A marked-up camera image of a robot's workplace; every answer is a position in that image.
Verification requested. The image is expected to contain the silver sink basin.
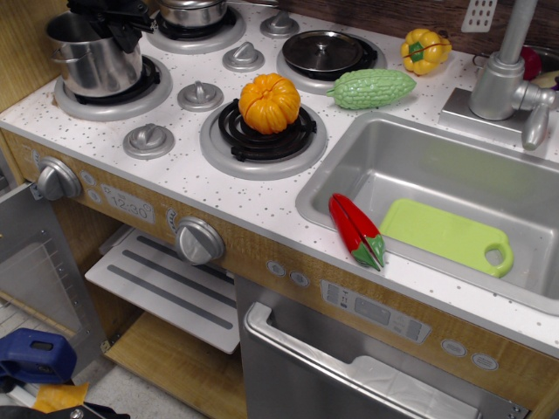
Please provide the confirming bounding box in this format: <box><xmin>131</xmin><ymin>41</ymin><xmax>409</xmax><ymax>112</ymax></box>
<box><xmin>296</xmin><ymin>112</ymin><xmax>558</xmax><ymax>315</ymax></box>

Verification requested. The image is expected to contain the back left black coil burner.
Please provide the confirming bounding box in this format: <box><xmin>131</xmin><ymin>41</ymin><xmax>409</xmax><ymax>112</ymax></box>
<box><xmin>147</xmin><ymin>6</ymin><xmax>245</xmax><ymax>55</ymax></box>

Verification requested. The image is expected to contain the white oven rack shelf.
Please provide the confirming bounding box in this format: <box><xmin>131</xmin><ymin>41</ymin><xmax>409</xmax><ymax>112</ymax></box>
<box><xmin>86</xmin><ymin>229</ymin><xmax>239</xmax><ymax>354</ymax></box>

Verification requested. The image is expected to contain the silver dishwasher door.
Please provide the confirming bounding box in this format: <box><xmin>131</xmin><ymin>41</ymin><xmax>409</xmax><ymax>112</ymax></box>
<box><xmin>235</xmin><ymin>278</ymin><xmax>530</xmax><ymax>418</ymax></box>

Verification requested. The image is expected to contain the green toy bitter gourd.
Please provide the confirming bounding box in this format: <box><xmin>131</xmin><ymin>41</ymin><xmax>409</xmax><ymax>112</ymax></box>
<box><xmin>327</xmin><ymin>69</ymin><xmax>417</xmax><ymax>110</ymax></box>

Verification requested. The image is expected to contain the open oven door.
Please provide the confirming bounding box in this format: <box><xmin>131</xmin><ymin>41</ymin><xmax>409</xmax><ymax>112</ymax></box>
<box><xmin>1</xmin><ymin>184</ymin><xmax>106</xmax><ymax>378</ymax></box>

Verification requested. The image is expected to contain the oven clock display panel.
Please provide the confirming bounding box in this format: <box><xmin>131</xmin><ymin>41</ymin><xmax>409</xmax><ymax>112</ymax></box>
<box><xmin>100</xmin><ymin>184</ymin><xmax>155</xmax><ymax>224</ymax></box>

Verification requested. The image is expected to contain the silver oven dial left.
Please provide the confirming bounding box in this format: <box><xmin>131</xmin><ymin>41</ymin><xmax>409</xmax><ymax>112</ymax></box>
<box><xmin>37</xmin><ymin>156</ymin><xmax>82</xmax><ymax>201</ymax></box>

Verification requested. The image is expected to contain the white slotted spatula head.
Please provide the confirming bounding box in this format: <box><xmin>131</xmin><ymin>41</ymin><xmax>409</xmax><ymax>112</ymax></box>
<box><xmin>461</xmin><ymin>0</ymin><xmax>498</xmax><ymax>33</ymax></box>

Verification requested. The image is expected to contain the front left black coil burner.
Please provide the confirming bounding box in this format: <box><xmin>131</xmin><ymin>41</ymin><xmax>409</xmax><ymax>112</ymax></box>
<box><xmin>54</xmin><ymin>56</ymin><xmax>173</xmax><ymax>122</ymax></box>

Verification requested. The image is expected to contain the yellow toy bell pepper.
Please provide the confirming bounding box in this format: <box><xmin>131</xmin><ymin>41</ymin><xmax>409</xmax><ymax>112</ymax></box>
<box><xmin>400</xmin><ymin>28</ymin><xmax>452</xmax><ymax>76</ymax></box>

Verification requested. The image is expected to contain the small steel saucepan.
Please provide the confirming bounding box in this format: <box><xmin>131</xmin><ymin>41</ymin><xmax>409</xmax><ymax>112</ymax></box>
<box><xmin>156</xmin><ymin>0</ymin><xmax>245</xmax><ymax>29</ymax></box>

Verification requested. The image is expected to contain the tall stainless steel pot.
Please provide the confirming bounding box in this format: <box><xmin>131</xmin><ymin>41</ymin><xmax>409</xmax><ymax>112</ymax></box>
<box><xmin>46</xmin><ymin>11</ymin><xmax>142</xmax><ymax>98</ymax></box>

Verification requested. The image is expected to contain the front right black coil burner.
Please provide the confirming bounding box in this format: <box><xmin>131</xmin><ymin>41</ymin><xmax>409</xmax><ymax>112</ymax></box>
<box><xmin>200</xmin><ymin>100</ymin><xmax>328</xmax><ymax>181</ymax></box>

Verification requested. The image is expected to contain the blue clamp tool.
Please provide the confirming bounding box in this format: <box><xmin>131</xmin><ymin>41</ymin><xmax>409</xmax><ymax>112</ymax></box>
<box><xmin>1</xmin><ymin>328</ymin><xmax>77</xmax><ymax>393</ymax></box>

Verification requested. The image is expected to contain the silver stove knob upper middle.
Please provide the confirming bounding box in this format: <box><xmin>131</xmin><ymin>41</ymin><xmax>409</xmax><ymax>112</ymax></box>
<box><xmin>222</xmin><ymin>42</ymin><xmax>265</xmax><ymax>72</ymax></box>

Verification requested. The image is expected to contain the silver oven dial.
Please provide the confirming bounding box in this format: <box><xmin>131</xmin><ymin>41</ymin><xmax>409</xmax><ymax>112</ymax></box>
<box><xmin>37</xmin><ymin>156</ymin><xmax>82</xmax><ymax>201</ymax></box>
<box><xmin>175</xmin><ymin>216</ymin><xmax>225</xmax><ymax>265</ymax></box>

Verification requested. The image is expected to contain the red toy chili pepper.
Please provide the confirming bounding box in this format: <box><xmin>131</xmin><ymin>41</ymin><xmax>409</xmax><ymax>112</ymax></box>
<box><xmin>328</xmin><ymin>193</ymin><xmax>385</xmax><ymax>271</ymax></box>

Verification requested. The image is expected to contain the silver stove knob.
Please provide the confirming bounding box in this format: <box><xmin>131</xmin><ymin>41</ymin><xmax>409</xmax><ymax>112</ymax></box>
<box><xmin>177</xmin><ymin>80</ymin><xmax>224</xmax><ymax>113</ymax></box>
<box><xmin>222</xmin><ymin>42</ymin><xmax>265</xmax><ymax>72</ymax></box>
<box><xmin>122</xmin><ymin>123</ymin><xmax>175</xmax><ymax>160</ymax></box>
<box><xmin>260</xmin><ymin>10</ymin><xmax>300</xmax><ymax>38</ymax></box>

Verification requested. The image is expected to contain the silver toy faucet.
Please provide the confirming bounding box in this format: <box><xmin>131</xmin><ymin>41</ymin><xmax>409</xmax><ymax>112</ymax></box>
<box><xmin>438</xmin><ymin>1</ymin><xmax>558</xmax><ymax>152</ymax></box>

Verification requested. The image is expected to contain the green plastic cutting board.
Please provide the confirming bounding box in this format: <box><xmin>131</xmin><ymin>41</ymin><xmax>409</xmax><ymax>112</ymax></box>
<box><xmin>380</xmin><ymin>198</ymin><xmax>514</xmax><ymax>278</ymax></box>

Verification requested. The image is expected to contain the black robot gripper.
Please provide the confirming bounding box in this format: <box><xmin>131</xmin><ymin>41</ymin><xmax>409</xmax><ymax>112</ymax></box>
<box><xmin>66</xmin><ymin>0</ymin><xmax>156</xmax><ymax>53</ymax></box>

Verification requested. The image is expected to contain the silver stove knob back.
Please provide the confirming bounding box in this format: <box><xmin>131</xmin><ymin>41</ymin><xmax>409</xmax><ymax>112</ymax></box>
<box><xmin>260</xmin><ymin>10</ymin><xmax>300</xmax><ymax>38</ymax></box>

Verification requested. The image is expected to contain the silver stove knob front left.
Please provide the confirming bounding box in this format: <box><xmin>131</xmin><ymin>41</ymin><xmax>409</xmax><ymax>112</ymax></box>
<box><xmin>122</xmin><ymin>123</ymin><xmax>175</xmax><ymax>160</ymax></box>

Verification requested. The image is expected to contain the orange toy pumpkin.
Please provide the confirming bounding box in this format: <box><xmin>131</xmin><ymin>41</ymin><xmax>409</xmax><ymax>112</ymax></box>
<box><xmin>238</xmin><ymin>73</ymin><xmax>300</xmax><ymax>134</ymax></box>

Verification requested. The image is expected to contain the back right black coil burner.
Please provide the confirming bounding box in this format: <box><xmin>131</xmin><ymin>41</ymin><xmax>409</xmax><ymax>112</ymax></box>
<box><xmin>276</xmin><ymin>34</ymin><xmax>387</xmax><ymax>95</ymax></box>

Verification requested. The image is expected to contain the dishwasher control panel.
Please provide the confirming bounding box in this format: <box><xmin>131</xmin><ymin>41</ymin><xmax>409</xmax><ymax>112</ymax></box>
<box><xmin>320</xmin><ymin>279</ymin><xmax>431</xmax><ymax>345</ymax></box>

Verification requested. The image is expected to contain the steel pot lid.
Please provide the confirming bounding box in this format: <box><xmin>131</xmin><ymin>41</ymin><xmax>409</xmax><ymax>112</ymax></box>
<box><xmin>282</xmin><ymin>31</ymin><xmax>364</xmax><ymax>72</ymax></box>

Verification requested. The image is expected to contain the silver oven dial right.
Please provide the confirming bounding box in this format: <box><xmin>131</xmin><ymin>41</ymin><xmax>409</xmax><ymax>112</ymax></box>
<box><xmin>175</xmin><ymin>216</ymin><xmax>225</xmax><ymax>265</ymax></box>

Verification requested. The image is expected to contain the black coil burner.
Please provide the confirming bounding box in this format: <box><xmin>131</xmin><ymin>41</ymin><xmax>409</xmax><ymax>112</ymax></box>
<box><xmin>147</xmin><ymin>6</ymin><xmax>245</xmax><ymax>55</ymax></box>
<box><xmin>54</xmin><ymin>56</ymin><xmax>173</xmax><ymax>122</ymax></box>
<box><xmin>276</xmin><ymin>34</ymin><xmax>387</xmax><ymax>95</ymax></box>
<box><xmin>200</xmin><ymin>100</ymin><xmax>328</xmax><ymax>181</ymax></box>

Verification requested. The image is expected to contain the yellow cloth scrap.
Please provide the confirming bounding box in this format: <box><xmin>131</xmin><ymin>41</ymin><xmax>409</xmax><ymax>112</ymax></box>
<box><xmin>32</xmin><ymin>382</ymin><xmax>89</xmax><ymax>414</ymax></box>

